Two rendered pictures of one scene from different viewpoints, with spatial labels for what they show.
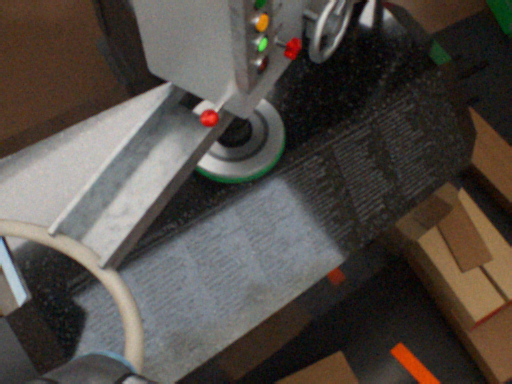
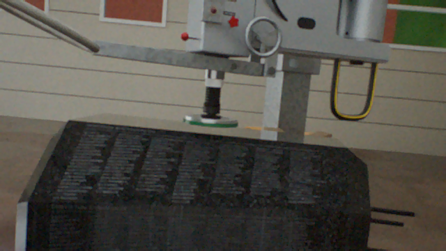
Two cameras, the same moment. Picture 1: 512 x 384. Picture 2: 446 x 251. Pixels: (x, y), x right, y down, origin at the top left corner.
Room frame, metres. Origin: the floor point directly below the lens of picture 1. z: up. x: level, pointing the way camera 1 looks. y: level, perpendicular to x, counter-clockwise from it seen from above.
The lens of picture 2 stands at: (-0.52, -0.89, 1.09)
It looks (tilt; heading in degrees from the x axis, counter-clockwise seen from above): 6 degrees down; 29
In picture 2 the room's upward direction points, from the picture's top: 5 degrees clockwise
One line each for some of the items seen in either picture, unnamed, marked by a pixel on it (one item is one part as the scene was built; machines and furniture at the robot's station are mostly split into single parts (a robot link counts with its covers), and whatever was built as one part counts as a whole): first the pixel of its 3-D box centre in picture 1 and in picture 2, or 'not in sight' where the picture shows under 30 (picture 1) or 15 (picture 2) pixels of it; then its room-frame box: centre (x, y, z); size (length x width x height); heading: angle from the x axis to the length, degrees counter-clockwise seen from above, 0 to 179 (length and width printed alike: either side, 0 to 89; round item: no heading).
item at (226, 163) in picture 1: (233, 133); (210, 118); (0.89, -0.01, 0.92); 0.21 x 0.21 x 0.01
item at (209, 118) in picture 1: (216, 108); (190, 37); (0.74, 0.01, 1.22); 0.08 x 0.03 x 0.03; 141
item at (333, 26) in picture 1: (314, 17); (258, 37); (0.90, -0.18, 1.24); 0.15 x 0.10 x 0.15; 141
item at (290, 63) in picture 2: not in sight; (293, 37); (1.83, 0.06, 1.36); 0.35 x 0.35 x 0.41
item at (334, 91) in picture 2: not in sight; (353, 86); (1.40, -0.43, 1.10); 0.23 x 0.03 x 0.32; 141
